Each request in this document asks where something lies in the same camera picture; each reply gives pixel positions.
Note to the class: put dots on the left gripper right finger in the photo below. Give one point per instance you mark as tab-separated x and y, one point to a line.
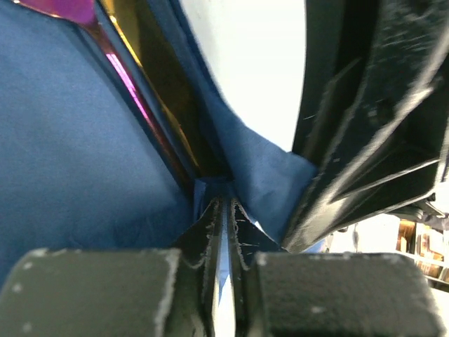
278	293

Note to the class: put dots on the dark blue paper napkin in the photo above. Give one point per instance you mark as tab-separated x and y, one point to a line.
78	172

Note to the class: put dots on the purple spoon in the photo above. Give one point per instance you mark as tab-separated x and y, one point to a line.
83	15

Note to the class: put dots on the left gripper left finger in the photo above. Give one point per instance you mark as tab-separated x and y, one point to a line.
146	292

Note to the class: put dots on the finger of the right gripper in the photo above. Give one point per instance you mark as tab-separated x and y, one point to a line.
374	114

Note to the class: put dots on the gold knife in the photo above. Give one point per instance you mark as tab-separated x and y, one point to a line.
181	106

